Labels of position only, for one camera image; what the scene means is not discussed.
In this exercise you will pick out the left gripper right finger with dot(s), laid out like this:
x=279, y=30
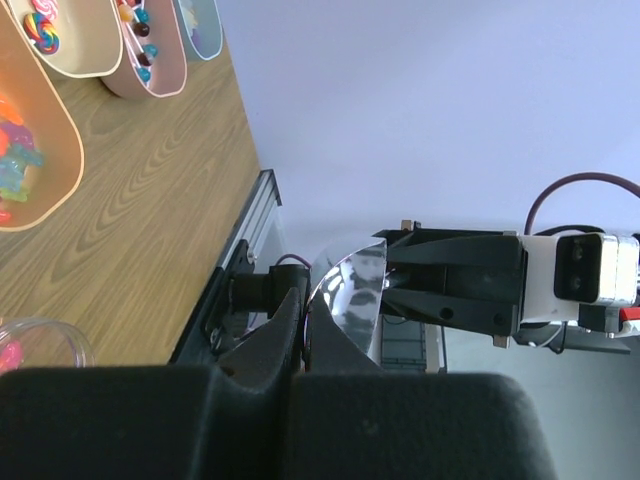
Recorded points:
x=353, y=420

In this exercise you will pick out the orange tray star candies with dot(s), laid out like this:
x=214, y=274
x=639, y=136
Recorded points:
x=48, y=135

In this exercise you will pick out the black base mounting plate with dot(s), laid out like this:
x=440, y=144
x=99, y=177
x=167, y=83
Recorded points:
x=235, y=292

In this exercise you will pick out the blue tray popsicle candies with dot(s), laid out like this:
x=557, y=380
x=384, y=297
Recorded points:
x=201, y=29

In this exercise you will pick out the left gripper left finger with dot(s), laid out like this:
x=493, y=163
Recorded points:
x=155, y=422

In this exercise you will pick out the silver metal scoop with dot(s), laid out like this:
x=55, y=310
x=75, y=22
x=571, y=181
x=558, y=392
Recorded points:
x=350, y=276

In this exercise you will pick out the beige tray swirl lollipops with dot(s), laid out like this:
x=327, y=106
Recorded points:
x=74, y=39

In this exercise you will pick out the aluminium frame rail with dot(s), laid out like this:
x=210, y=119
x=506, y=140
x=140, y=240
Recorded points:
x=258, y=224

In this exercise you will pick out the clear glass jar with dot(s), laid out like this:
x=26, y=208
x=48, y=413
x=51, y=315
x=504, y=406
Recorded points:
x=43, y=343

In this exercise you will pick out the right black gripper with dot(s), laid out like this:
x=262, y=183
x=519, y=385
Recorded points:
x=470, y=280

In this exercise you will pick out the pink tray round lollipops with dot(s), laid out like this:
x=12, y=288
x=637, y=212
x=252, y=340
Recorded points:
x=153, y=62

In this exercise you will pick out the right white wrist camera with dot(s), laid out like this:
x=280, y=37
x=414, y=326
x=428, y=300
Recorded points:
x=586, y=280

